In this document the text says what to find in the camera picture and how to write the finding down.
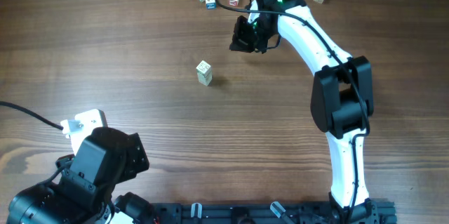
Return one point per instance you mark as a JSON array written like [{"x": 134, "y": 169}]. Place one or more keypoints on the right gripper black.
[{"x": 239, "y": 41}]

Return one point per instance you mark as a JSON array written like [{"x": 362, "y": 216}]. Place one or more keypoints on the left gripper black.
[{"x": 140, "y": 161}]

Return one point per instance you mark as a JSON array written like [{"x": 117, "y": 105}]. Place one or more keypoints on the white block green bottom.
[{"x": 203, "y": 68}]

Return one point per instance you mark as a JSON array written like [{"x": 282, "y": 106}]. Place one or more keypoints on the green N letter block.
[{"x": 205, "y": 76}]

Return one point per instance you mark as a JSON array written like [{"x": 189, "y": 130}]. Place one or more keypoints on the green V letter block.
[{"x": 205, "y": 80}]

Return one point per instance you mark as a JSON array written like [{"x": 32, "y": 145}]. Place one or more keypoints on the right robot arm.
[{"x": 342, "y": 92}]

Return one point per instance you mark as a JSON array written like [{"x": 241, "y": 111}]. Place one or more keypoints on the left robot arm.
[{"x": 42, "y": 203}]

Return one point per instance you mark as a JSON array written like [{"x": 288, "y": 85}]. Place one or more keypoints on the baseball block blue side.
[{"x": 210, "y": 4}]

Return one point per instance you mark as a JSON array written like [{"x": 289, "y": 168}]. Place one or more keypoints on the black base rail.
[{"x": 165, "y": 213}]

